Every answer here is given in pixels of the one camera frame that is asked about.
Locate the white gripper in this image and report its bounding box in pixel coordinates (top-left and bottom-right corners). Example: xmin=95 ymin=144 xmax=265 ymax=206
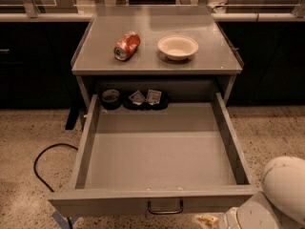
xmin=196 ymin=192 xmax=302 ymax=229

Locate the grey top drawer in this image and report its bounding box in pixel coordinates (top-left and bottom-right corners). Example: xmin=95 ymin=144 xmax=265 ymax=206
xmin=49 ymin=94 xmax=257 ymax=217

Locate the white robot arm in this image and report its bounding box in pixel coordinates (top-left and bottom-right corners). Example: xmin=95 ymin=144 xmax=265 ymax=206
xmin=196 ymin=156 xmax=305 ymax=229

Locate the grey metal drawer cabinet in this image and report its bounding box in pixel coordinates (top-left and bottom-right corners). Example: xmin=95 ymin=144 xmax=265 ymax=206
xmin=72 ymin=6 xmax=242 ymax=105

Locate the right white tag packet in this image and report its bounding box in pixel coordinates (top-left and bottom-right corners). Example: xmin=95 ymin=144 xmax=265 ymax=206
xmin=147 ymin=90 xmax=162 ymax=105

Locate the white tag packet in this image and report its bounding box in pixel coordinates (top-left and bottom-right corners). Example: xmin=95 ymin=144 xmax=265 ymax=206
xmin=129 ymin=91 xmax=146 ymax=105
xmin=147 ymin=90 xmax=162 ymax=105

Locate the left white tag packet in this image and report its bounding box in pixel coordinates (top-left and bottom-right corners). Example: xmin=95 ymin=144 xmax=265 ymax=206
xmin=129 ymin=91 xmax=146 ymax=105

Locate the blue tape floor marker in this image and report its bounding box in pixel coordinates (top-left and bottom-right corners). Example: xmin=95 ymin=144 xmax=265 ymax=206
xmin=51 ymin=211 xmax=78 ymax=229

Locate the black round container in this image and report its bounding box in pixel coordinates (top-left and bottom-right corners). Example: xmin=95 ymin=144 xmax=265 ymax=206
xmin=101 ymin=89 xmax=121 ymax=110

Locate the white paper bowl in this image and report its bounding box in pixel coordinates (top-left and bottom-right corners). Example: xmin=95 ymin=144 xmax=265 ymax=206
xmin=157 ymin=35 xmax=199 ymax=61

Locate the crushed red soda can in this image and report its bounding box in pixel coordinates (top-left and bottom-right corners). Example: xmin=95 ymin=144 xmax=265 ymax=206
xmin=113 ymin=31 xmax=141 ymax=61

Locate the black top drawer handle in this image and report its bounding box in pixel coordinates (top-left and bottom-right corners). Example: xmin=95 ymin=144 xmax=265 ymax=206
xmin=147 ymin=199 xmax=184 ymax=216

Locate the black floor cable left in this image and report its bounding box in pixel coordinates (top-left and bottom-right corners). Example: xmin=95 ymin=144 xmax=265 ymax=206
xmin=33 ymin=142 xmax=79 ymax=193

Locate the black counter with white rail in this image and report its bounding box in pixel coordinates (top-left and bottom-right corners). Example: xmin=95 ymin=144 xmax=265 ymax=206
xmin=1 ymin=20 xmax=304 ymax=108

